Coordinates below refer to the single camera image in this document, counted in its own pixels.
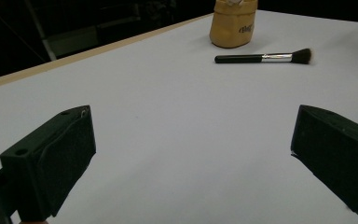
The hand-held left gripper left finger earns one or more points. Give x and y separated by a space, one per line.
52 161

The white table mat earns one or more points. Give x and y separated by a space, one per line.
183 124

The black makeup brush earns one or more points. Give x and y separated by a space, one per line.
245 58

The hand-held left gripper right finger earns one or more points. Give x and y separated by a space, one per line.
338 155

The tan fabric pouch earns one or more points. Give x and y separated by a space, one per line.
230 28

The grey metal stand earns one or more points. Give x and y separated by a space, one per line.
45 40

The small white item in pouch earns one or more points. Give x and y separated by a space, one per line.
234 2

